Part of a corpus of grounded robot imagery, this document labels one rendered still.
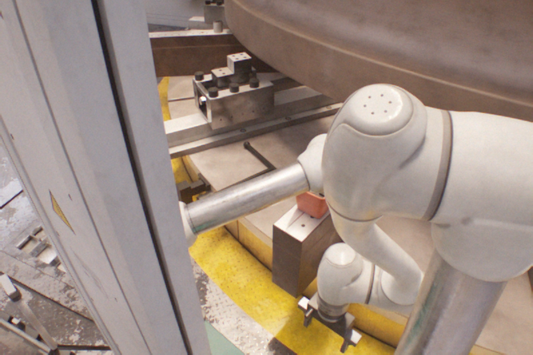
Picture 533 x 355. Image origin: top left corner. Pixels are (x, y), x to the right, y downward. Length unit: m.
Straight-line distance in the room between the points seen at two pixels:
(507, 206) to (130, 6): 0.38
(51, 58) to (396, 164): 0.31
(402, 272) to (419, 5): 1.24
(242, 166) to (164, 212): 2.04
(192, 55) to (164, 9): 2.70
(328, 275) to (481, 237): 0.52
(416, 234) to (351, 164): 1.68
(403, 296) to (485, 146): 0.54
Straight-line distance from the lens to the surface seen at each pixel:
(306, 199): 1.44
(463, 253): 0.48
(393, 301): 0.91
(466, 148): 0.42
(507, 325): 1.91
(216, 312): 2.04
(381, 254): 0.71
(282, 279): 1.67
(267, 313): 2.03
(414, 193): 0.42
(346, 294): 0.94
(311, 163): 1.13
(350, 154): 0.40
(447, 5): 1.73
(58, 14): 0.22
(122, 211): 0.28
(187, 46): 3.43
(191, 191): 2.23
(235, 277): 2.15
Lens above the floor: 1.75
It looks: 37 degrees down
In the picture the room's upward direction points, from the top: straight up
